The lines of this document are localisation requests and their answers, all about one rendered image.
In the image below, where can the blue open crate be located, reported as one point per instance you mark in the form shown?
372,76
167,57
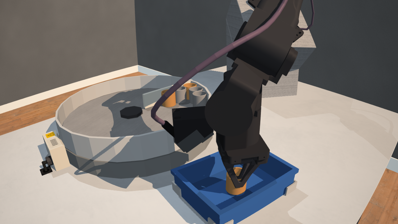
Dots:
203,186

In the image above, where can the beige round turntable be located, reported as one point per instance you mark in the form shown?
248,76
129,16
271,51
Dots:
107,130

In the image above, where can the grey hollow cylinder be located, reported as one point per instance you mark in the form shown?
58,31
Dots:
181,95
199,98
193,89

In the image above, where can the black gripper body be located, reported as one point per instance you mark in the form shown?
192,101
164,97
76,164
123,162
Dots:
256,147

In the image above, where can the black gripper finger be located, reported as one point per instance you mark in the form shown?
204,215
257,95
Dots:
251,168
243,170

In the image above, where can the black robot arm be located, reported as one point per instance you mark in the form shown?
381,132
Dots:
230,110

